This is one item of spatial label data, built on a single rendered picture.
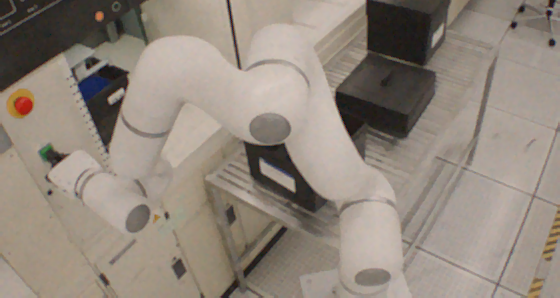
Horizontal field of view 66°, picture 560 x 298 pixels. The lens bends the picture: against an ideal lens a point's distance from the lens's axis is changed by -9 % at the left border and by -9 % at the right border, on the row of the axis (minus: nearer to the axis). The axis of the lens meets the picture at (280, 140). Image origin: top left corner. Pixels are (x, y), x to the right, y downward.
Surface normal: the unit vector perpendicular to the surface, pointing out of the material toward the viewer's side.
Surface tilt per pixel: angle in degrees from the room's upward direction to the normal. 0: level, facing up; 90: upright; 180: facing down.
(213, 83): 61
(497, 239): 0
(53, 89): 90
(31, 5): 90
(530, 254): 0
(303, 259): 0
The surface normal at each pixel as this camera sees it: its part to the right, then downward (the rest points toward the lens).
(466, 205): -0.09, -0.73
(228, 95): -0.67, 0.18
